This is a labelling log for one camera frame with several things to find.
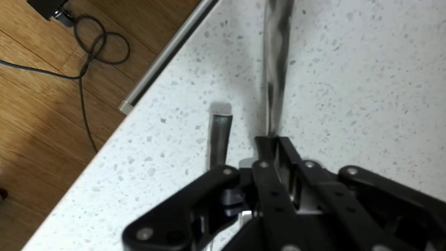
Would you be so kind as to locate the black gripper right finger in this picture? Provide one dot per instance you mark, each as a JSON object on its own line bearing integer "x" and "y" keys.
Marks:
{"x": 363, "y": 209}

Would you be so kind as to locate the silver spoon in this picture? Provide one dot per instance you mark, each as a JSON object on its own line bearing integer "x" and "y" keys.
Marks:
{"x": 219, "y": 134}

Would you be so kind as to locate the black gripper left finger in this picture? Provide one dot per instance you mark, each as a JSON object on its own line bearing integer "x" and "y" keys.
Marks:
{"x": 196, "y": 209}

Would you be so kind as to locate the silver fork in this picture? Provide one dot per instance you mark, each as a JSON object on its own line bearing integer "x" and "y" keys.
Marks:
{"x": 278, "y": 60}

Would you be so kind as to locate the black floor power adapter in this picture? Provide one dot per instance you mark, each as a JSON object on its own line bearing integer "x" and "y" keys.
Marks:
{"x": 49, "y": 9}

